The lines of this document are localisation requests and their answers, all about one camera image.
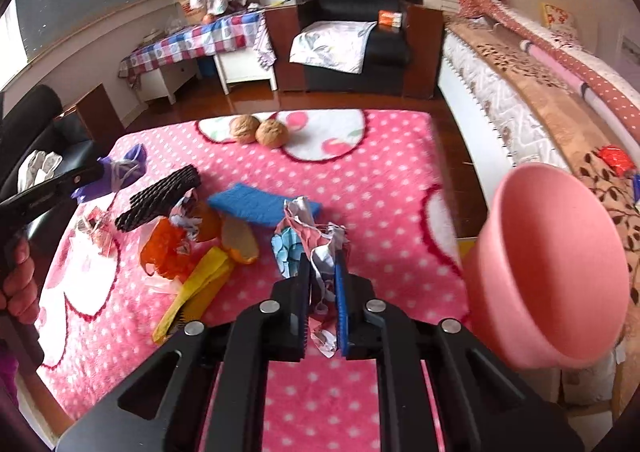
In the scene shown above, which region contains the pink roll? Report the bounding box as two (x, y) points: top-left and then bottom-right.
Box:
(517, 39), (596, 98)

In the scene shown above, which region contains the person's left hand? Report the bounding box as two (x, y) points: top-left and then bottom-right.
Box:
(0, 234), (42, 329)

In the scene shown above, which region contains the clear plastic wrapper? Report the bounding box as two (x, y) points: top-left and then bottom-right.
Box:
(75, 209), (121, 253)

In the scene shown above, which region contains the wooden side table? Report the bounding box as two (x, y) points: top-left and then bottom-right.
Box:
(55, 83), (126, 143)

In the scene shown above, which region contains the bed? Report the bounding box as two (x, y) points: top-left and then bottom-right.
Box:
(437, 7), (640, 413)

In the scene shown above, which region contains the red packet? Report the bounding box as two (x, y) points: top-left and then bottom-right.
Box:
(597, 144), (638, 178)

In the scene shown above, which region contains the red polka dot quilt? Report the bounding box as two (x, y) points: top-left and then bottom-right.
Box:
(457, 0), (640, 128)

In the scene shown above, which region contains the striped cloth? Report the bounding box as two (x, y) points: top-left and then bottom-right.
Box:
(252, 12), (276, 70)

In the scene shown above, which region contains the checked tablecloth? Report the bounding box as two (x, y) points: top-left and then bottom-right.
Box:
(117, 9), (268, 83)

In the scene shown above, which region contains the pink plastic bucket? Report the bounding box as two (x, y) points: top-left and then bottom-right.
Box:
(462, 162), (631, 369)

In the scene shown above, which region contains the orange plastic bag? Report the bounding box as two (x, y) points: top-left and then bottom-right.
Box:
(139, 217), (201, 280)

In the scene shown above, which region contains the walnut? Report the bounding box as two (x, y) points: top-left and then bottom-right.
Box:
(229, 114), (261, 144)
(255, 118), (291, 149)

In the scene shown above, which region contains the brown leaf pattern blanket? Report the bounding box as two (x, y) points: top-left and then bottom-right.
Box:
(450, 17), (640, 293)

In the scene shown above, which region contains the floral cushion cloth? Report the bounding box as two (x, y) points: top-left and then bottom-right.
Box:
(289, 20), (377, 74)

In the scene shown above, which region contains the yellow plastic bag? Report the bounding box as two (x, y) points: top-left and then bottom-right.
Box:
(151, 246), (236, 344)

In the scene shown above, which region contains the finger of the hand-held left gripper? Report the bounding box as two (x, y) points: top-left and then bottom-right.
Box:
(0, 162), (107, 233)

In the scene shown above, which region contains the white cloth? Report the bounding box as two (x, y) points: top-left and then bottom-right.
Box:
(17, 149), (63, 193)

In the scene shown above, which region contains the yellow printed pillow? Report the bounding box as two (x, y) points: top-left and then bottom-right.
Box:
(540, 2), (581, 30)

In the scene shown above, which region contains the blue sponge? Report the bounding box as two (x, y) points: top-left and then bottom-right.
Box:
(207, 183), (323, 229)

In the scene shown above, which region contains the black leather sofa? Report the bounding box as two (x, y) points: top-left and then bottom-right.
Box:
(0, 84), (101, 233)

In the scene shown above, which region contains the pink polka dot blanket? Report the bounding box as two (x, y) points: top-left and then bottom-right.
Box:
(37, 109), (476, 452)

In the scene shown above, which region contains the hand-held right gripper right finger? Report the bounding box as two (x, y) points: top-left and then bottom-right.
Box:
(335, 252), (586, 452)

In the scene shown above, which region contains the black foam net sleeve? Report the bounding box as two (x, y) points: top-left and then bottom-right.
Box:
(115, 164), (202, 233)

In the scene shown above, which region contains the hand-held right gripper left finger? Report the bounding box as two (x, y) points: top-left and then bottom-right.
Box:
(55, 254), (313, 452)

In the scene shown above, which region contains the purple plastic bag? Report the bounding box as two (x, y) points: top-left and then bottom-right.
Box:
(75, 143), (148, 205)

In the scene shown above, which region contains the white table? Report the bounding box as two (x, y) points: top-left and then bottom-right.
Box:
(135, 49), (278, 105)

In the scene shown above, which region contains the wooden side cabinet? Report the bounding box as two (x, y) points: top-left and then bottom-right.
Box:
(400, 2), (446, 100)
(265, 2), (306, 93)

